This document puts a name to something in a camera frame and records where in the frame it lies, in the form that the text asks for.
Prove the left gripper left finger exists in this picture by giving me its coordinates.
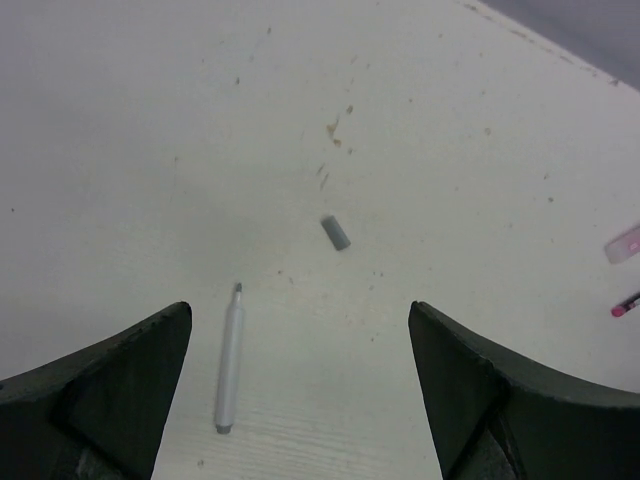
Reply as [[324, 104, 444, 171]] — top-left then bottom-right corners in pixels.
[[1, 302, 192, 479]]

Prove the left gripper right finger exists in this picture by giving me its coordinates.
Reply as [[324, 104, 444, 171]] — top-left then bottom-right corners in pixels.
[[408, 302, 639, 479]]

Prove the grey marker pen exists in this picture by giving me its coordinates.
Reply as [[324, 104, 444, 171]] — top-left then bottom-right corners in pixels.
[[214, 282, 244, 435]]

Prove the red pen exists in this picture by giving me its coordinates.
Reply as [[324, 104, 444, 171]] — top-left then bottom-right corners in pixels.
[[611, 293, 640, 318]]

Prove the grey marker cap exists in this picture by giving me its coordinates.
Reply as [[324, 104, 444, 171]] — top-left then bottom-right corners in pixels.
[[321, 215, 351, 251]]

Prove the pink highlighter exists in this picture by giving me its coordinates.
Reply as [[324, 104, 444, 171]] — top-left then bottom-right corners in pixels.
[[604, 232, 640, 264]]

